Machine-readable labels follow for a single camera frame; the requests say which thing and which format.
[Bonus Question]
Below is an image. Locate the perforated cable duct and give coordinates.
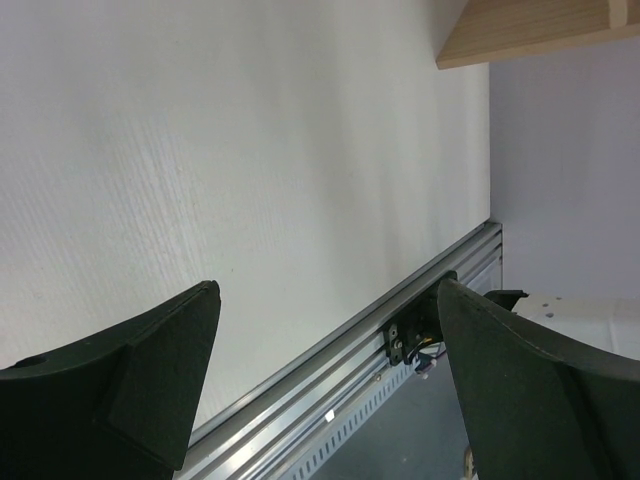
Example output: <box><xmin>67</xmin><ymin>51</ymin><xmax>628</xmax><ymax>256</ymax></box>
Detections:
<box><xmin>279</xmin><ymin>359</ymin><xmax>451</xmax><ymax>480</ymax></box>

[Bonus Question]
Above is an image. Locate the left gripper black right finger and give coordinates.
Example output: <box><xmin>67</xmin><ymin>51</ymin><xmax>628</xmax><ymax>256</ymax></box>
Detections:
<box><xmin>437</xmin><ymin>280</ymin><xmax>639</xmax><ymax>479</ymax></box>

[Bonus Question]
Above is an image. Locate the aluminium mounting rail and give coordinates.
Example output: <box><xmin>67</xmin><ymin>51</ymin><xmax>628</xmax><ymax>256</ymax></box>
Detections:
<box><xmin>176</xmin><ymin>223</ymin><xmax>502</xmax><ymax>479</ymax></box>

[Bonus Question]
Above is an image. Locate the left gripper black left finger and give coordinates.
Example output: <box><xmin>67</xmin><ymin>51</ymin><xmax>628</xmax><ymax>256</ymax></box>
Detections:
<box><xmin>1</xmin><ymin>280</ymin><xmax>221</xmax><ymax>479</ymax></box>

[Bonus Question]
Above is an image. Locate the wooden two-tier shelf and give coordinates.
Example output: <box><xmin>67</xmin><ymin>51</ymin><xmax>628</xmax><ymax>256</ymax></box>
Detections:
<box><xmin>436</xmin><ymin>0</ymin><xmax>639</xmax><ymax>70</ymax></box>

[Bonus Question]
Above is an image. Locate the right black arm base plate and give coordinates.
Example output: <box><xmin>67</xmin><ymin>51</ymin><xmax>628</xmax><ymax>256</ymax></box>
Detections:
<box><xmin>382</xmin><ymin>270</ymin><xmax>458</xmax><ymax>366</ymax></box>

